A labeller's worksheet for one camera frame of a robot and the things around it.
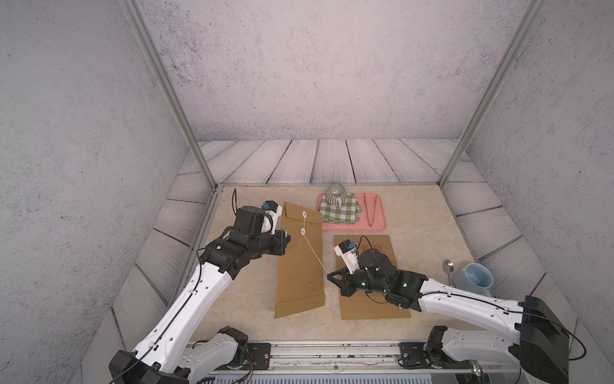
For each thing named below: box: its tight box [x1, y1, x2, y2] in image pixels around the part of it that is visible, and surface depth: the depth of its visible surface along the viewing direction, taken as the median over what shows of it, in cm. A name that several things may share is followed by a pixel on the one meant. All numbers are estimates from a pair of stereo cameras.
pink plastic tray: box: [316, 192, 387, 232], surface depth 110 cm
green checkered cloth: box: [319, 192, 363, 224], surface depth 110 cm
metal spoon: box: [442, 259, 455, 287], surface depth 93 cm
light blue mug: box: [452, 262, 495, 298], surface depth 86 cm
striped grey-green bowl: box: [325, 182, 347, 205], surface depth 110 cm
